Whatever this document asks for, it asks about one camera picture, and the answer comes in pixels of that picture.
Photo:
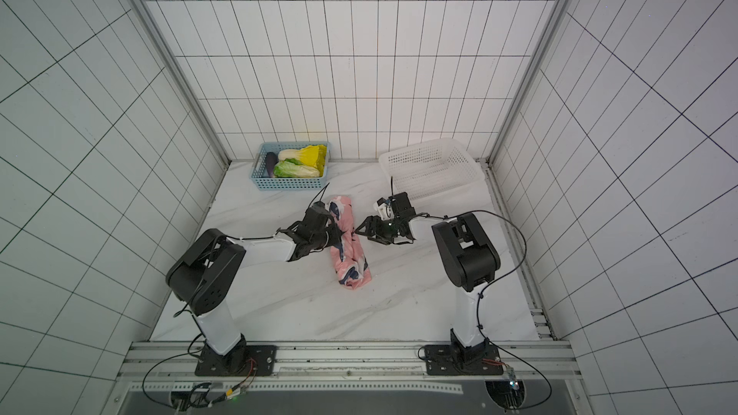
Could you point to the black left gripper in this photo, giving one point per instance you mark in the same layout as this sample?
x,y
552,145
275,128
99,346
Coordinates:
x,y
336,235

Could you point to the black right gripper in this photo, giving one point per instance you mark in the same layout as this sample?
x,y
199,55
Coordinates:
x,y
381,229

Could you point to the pink shark print shorts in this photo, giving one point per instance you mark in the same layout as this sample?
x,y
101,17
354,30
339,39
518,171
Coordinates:
x,y
348,257

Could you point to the white perforated plastic basket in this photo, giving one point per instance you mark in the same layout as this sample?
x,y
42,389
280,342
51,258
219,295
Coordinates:
x,y
429,169

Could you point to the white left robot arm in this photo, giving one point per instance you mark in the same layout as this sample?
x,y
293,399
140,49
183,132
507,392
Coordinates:
x,y
204,275

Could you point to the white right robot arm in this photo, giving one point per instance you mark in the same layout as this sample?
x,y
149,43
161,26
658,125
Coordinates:
x,y
469,259

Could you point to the green napa cabbage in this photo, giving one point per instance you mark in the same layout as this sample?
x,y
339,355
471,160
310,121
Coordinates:
x,y
293,169

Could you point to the blue plastic basket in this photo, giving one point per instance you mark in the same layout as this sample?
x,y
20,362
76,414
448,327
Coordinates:
x,y
284,184

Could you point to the white radish toy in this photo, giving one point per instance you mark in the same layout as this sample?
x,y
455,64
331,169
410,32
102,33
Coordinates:
x,y
290,155

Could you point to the purple eggplant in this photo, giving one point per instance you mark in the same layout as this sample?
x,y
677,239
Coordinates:
x,y
270,162

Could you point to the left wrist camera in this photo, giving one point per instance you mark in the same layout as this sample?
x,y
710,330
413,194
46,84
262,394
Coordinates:
x,y
317,216

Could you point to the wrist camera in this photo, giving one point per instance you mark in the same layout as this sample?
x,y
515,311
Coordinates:
x,y
317,216
396,206

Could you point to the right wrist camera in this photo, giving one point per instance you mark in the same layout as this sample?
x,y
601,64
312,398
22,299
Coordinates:
x,y
396,206

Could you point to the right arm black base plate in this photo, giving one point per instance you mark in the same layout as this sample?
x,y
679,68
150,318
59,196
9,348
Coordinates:
x,y
452,360

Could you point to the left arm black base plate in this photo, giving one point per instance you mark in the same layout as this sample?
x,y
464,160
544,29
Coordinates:
x,y
242,361

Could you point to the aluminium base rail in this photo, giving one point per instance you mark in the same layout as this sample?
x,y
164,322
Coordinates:
x,y
350,362

